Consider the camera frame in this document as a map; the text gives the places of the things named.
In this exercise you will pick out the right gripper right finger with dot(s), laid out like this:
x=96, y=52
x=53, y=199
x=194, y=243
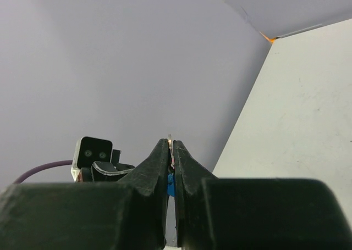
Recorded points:
x=214, y=213

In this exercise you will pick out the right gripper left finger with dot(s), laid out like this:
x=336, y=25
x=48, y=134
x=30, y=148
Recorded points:
x=127, y=214

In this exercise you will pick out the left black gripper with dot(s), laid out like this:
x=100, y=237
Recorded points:
x=105, y=172

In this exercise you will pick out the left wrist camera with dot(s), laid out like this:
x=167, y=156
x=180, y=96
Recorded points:
x=89, y=150

